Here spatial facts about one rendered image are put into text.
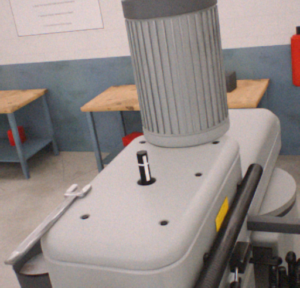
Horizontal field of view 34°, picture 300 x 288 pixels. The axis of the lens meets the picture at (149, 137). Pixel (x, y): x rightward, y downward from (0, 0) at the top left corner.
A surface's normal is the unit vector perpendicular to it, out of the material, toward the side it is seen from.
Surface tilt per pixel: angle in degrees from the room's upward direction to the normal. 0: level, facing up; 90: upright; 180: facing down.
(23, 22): 90
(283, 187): 0
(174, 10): 90
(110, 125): 90
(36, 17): 90
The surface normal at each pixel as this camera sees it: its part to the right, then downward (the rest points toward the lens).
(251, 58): -0.37, 0.39
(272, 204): -0.15, -0.92
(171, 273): 0.48, 0.25
